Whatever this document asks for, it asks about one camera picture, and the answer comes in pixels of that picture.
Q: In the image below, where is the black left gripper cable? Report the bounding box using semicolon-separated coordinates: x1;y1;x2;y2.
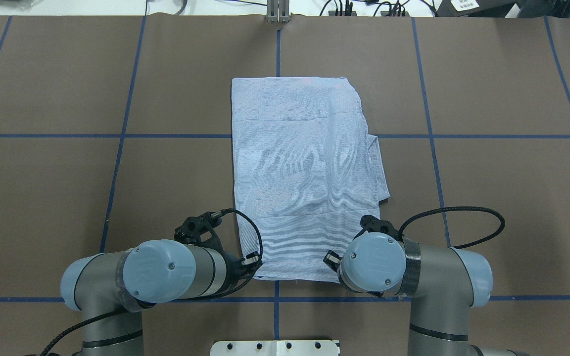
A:
40;208;264;356

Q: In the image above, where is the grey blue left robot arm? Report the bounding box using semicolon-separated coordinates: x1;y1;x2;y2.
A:
42;239;262;356

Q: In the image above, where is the black power strip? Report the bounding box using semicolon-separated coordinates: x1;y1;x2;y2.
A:
323;6;410;17

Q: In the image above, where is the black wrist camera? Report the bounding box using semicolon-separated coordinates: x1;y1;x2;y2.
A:
174;211;223;252
354;215;400;241

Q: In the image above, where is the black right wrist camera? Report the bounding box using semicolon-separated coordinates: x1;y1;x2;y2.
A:
354;215;400;241

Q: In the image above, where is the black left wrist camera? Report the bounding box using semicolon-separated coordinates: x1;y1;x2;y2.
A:
174;211;223;252

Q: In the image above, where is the grey aluminium frame post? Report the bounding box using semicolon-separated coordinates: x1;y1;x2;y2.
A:
266;0;291;23

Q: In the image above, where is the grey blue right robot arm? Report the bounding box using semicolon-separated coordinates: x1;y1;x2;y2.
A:
324;232;523;356

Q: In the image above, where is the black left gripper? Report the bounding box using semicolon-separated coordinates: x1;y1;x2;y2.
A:
223;252;262;292

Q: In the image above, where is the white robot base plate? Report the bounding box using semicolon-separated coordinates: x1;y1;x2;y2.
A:
210;340;341;356

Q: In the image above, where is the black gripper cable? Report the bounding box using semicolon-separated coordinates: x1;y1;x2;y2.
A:
398;206;506;249
40;208;264;356

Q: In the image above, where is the light blue striped shirt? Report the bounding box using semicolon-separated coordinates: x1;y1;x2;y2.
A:
231;77;390;282

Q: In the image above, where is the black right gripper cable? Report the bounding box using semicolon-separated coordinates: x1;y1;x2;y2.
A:
398;206;506;249

